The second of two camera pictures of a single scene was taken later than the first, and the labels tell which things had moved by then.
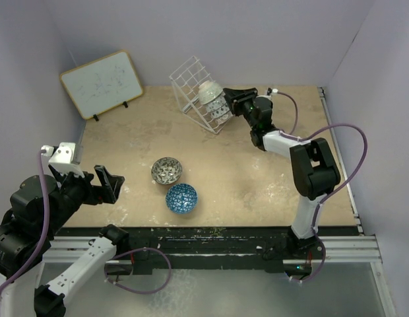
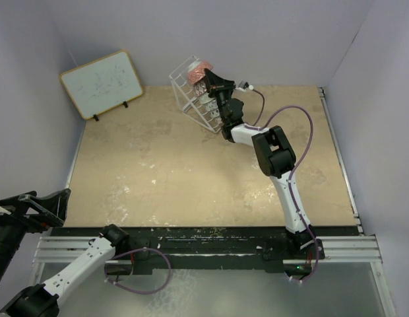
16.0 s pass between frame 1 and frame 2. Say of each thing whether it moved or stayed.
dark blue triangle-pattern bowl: moved
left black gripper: moved
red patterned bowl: stayed
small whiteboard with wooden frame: stayed
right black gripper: moved
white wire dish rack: stayed
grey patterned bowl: moved
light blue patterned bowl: stayed
